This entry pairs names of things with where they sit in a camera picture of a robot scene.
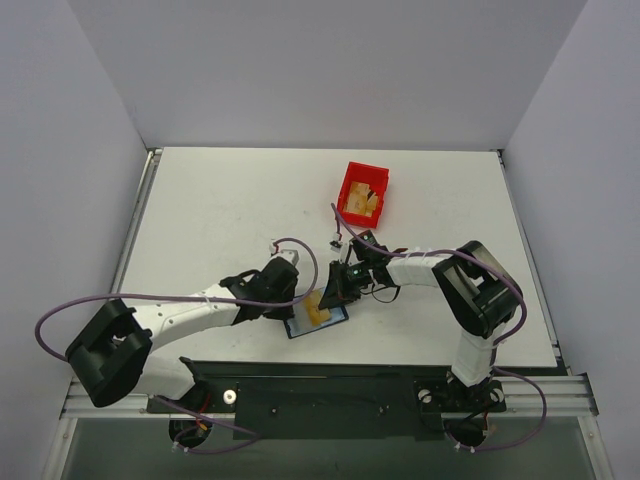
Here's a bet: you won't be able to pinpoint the gold card face up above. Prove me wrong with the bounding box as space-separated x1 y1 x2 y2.
302 290 332 327

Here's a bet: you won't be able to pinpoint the blue leather card holder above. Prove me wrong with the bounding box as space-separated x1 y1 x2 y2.
284 300 349 339

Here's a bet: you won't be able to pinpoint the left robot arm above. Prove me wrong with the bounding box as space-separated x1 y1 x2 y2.
65 250 299 412

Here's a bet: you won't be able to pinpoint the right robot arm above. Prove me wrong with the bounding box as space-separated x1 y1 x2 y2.
318 230 523 409

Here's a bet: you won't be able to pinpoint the gold cards in bin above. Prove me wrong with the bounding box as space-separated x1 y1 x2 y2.
344 182 379 217

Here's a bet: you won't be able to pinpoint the red plastic bin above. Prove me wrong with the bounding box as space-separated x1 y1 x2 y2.
337 162 390 229

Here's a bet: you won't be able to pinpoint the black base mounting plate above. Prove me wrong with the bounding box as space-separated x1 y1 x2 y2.
148 358 506 441

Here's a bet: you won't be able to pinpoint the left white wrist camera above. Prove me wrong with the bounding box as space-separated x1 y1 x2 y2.
269 243 299 267

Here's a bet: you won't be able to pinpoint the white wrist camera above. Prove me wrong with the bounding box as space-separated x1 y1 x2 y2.
329 239 346 253
269 243 299 267

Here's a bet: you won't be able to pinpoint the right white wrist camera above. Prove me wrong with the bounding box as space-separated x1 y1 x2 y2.
329 239 346 253

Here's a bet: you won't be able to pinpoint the aluminium frame rail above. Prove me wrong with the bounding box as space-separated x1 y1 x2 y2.
499 374 599 417

